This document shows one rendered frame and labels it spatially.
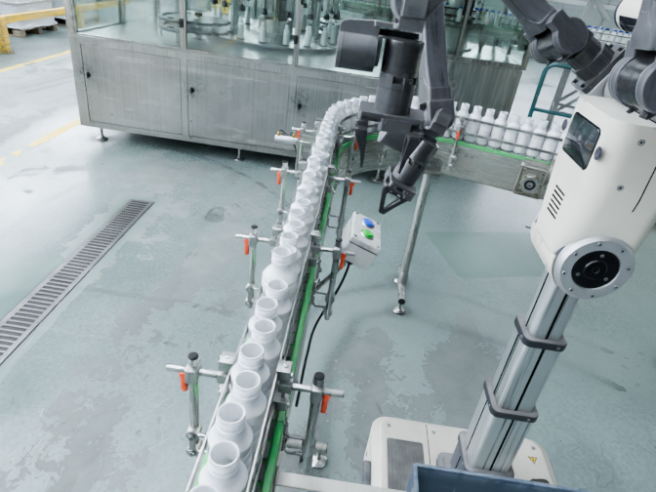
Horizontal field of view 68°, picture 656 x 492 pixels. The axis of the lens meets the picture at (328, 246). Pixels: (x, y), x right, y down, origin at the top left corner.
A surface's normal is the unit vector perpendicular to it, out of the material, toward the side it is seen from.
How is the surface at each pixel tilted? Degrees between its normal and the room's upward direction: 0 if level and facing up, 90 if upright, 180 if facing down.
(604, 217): 101
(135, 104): 90
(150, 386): 0
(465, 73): 90
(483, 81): 90
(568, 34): 67
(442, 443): 0
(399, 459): 0
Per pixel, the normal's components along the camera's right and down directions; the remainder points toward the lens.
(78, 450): 0.12, -0.85
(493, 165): -0.39, 0.43
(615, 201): -0.11, 0.65
